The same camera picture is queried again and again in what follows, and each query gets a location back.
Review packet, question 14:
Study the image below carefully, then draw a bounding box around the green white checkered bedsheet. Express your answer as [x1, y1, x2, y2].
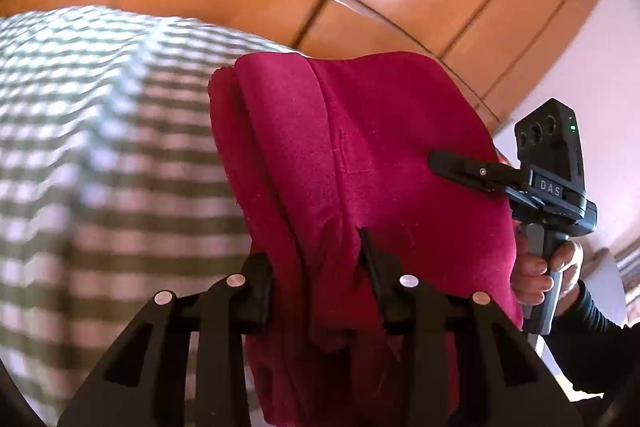
[1, 6, 278, 426]

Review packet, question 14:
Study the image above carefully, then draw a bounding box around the person's right hand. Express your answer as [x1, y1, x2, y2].
[511, 230, 584, 317]

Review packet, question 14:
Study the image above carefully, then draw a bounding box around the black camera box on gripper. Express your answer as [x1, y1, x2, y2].
[514, 98, 585, 186]

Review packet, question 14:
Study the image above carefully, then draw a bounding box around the crimson red long-sleeve garment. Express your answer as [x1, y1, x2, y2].
[208, 52, 522, 426]

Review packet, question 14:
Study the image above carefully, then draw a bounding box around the dark sleeved right forearm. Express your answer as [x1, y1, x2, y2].
[544, 281, 639, 395]

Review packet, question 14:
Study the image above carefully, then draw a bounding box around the white board beside bed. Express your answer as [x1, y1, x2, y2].
[582, 248, 627, 326]

